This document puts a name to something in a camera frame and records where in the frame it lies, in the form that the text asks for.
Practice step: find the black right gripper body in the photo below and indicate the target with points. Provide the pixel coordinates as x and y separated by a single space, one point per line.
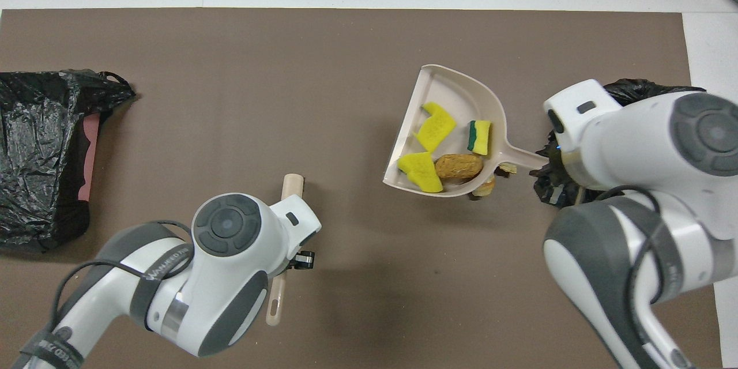
556 154

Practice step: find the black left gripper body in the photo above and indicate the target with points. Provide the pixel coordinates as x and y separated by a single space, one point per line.
304 259

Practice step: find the pale flaky puff pastry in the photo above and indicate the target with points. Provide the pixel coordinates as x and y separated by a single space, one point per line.
508 169

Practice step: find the beige hand brush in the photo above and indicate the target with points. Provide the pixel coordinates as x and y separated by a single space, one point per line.
292 187

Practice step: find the yellow sponge piece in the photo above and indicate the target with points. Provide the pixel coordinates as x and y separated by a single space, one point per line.
436 130
481 138
421 173

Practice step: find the striped spiral pastry roll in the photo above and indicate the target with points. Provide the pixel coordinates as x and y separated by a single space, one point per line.
485 187

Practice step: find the brown toy bread roll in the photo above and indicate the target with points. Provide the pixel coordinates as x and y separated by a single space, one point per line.
458 166

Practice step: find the beige plastic dustpan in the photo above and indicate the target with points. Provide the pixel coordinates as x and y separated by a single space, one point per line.
461 98

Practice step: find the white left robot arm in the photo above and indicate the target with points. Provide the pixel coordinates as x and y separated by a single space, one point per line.
230 277

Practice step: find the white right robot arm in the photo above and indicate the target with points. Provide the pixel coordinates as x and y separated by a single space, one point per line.
634 144

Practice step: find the black bag lined bin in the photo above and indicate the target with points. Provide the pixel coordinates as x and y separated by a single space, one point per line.
553 184

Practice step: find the pink plastic bin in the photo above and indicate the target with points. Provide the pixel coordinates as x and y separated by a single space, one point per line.
92 150

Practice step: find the right black bag bin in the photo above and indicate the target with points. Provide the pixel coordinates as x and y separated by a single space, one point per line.
40 127

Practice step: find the brown table mat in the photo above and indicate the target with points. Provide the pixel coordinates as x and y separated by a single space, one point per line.
230 98

